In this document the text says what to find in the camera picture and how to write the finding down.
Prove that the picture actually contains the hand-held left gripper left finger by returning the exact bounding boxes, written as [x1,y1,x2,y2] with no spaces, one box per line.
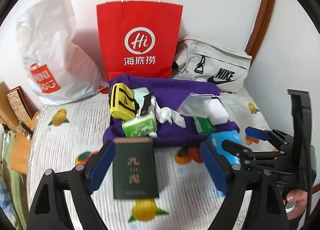
[26,141,117,230]

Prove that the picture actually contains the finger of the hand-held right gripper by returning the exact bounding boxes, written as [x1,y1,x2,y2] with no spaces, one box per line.
[245,126,288,145]
[222,139,283,162]

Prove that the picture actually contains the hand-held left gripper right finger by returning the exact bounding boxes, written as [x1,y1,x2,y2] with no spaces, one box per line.
[199,141,288,230]

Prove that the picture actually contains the blue tissue pack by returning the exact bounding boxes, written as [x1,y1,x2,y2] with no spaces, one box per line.
[209,130,243,167]

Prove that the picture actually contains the dark green box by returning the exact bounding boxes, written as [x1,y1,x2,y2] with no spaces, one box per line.
[113,137,160,199]

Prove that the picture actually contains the white sponge block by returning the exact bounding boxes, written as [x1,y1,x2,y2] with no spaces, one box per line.
[200,97,230,125]

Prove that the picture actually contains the large green tissue pack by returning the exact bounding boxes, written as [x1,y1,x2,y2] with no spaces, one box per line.
[192,116,217,135]

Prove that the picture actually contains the small green tissue pack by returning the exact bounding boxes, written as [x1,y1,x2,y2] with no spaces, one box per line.
[122,111,158,138]

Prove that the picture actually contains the yellow black pouch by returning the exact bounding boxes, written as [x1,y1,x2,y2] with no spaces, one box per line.
[109,83,140,120]

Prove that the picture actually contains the black watch strap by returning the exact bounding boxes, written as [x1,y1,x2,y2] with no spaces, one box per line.
[140,92,154,117]

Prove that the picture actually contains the person's right hand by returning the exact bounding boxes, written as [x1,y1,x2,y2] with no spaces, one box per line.
[285,191,309,221]

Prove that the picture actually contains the fruit print tablecloth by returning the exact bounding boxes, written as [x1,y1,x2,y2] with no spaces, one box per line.
[26,87,288,230]

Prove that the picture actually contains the purple towel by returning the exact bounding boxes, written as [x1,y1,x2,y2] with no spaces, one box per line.
[103,75,239,148]

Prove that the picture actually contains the grey zipped fabric bag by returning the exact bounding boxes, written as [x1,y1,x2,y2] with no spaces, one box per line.
[174,36,252,93]

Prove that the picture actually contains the pale mint packet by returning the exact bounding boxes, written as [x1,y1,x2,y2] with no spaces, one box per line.
[131,87,150,103]

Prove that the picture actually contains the brown patterned box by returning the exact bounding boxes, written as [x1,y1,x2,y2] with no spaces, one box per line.
[6,86,40,123]

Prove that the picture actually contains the white plastic shopping bag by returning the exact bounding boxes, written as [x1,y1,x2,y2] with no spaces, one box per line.
[15,0,109,106]

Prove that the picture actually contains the red paper shopping bag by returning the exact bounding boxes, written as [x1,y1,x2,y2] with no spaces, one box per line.
[96,0,183,79]

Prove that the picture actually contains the brown wooden door frame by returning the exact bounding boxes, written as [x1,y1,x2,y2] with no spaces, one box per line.
[245,0,277,56]

